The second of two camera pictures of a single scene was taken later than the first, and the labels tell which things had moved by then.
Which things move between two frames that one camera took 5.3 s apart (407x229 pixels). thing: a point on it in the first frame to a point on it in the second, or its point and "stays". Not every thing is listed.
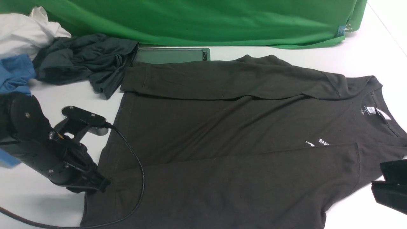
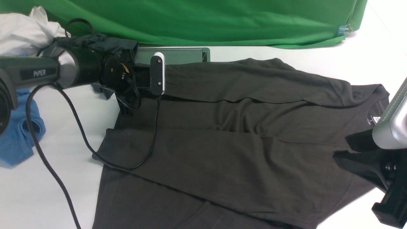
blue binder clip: [342, 29] stays
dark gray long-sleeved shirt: [249, 143] stays
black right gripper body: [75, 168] to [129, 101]
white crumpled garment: [24, 34] stays
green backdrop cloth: [287, 24] stays
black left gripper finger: [392, 192] to [388, 168]
